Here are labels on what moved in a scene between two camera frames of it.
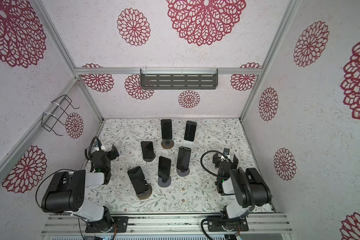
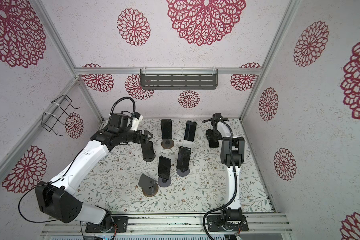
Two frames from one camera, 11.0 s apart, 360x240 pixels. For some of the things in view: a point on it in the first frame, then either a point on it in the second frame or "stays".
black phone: [166, 129] stays
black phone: [138, 180] to [213, 143]
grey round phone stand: [164, 182] stays
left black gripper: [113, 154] to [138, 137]
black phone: [164, 168] stays
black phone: [183, 158] stays
